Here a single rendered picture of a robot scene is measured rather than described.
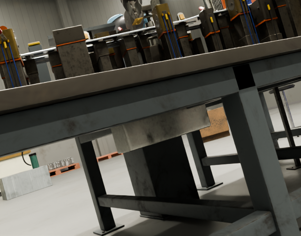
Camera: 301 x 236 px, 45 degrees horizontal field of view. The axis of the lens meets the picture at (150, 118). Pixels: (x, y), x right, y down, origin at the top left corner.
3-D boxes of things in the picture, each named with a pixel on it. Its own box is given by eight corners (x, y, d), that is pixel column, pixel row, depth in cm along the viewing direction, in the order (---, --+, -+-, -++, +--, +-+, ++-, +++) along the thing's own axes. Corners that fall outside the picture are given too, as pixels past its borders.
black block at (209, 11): (224, 71, 155) (205, 6, 156) (215, 76, 165) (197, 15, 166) (235, 69, 157) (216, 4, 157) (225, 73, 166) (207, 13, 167)
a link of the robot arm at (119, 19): (112, 40, 247) (107, 22, 247) (131, 35, 247) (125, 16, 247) (110, 36, 235) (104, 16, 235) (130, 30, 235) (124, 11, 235)
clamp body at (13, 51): (14, 126, 130) (-12, 30, 131) (19, 128, 144) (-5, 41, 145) (38, 119, 132) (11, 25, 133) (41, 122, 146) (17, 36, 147)
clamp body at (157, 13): (179, 83, 149) (156, 2, 150) (171, 88, 160) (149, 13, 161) (194, 79, 150) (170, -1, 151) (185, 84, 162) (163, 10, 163)
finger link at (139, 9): (141, 16, 168) (134, -3, 167) (138, 20, 173) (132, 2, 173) (147, 14, 168) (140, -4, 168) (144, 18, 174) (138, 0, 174)
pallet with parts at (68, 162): (72, 168, 1164) (69, 157, 1165) (81, 167, 1082) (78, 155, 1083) (30, 182, 1095) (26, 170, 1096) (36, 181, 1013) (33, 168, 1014)
